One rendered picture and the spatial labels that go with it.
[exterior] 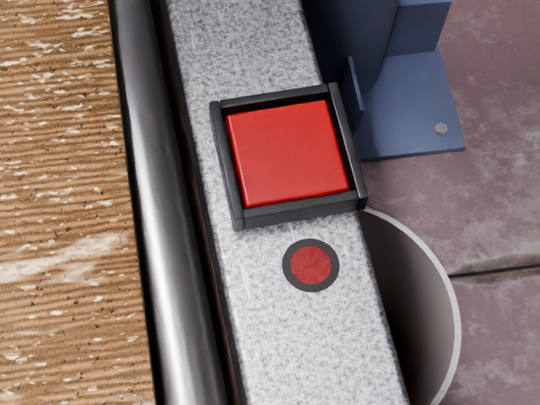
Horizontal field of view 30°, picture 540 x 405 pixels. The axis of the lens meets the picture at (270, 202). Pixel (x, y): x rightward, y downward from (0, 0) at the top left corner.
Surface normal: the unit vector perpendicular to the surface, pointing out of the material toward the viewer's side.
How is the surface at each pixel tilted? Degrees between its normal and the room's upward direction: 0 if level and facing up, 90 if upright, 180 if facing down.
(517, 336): 0
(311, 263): 0
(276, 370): 0
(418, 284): 87
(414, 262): 87
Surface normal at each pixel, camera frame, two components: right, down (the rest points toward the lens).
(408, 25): 0.15, 0.90
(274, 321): 0.05, -0.43
